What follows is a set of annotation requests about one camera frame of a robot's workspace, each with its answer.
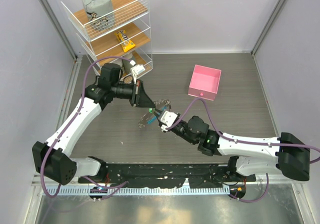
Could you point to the white wire shelf rack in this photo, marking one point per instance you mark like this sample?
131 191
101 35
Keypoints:
103 47

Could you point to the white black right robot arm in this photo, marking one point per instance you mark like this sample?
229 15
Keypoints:
248 156

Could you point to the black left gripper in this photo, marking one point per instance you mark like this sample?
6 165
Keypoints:
140 98

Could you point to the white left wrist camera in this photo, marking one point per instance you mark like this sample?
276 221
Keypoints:
135 70

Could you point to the yellow candy bag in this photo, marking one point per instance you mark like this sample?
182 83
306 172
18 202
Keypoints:
126 43

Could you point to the pink open drawer box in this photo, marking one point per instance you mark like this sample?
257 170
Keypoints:
204 82

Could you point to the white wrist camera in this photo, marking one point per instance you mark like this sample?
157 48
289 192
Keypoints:
135 70
167 119

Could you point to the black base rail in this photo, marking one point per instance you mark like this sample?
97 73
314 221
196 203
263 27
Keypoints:
169 175

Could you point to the grey wrapped bundle top shelf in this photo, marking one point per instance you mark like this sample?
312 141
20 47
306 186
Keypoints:
100 14

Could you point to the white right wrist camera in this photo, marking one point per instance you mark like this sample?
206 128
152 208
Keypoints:
167 119

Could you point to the white slotted cable duct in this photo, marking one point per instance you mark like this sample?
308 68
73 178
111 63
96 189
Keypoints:
82 190

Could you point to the blue key holder handle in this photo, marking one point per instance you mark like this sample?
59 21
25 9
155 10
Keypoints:
151 120

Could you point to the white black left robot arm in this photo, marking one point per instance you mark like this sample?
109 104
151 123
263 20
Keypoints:
52 158

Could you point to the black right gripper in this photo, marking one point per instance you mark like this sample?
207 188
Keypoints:
157 115

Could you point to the green pump bottle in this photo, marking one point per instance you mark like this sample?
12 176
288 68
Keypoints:
126 63

